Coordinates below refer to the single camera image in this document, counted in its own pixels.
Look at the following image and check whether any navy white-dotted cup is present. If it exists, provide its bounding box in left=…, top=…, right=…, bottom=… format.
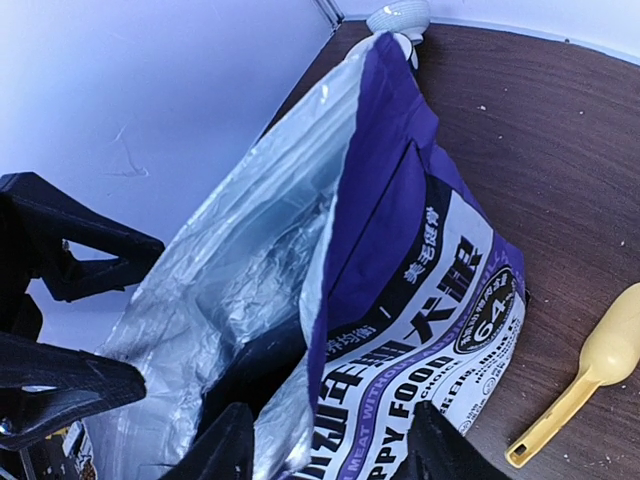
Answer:
left=393, top=32, right=424, bottom=70

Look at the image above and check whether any pale ribbed ceramic cup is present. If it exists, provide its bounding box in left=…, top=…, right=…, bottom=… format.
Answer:
left=366, top=0, right=431, bottom=41

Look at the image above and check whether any yellow plastic food scoop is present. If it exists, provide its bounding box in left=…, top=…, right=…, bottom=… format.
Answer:
left=505, top=283, right=639, bottom=468

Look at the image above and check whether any purple pet food bag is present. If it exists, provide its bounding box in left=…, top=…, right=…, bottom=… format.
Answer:
left=87, top=33, right=526, bottom=479

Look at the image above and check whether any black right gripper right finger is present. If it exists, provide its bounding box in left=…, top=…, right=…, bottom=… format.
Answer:
left=405, top=401, right=508, bottom=480

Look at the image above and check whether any aluminium corner post left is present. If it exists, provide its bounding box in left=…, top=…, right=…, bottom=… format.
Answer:
left=313, top=0, right=344, bottom=29

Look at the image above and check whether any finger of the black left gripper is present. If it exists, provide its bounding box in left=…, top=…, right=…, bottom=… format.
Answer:
left=1, top=333, right=146, bottom=451
left=1, top=172, right=164, bottom=302

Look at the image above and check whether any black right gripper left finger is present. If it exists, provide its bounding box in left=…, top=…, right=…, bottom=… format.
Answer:
left=136, top=402, right=254, bottom=480

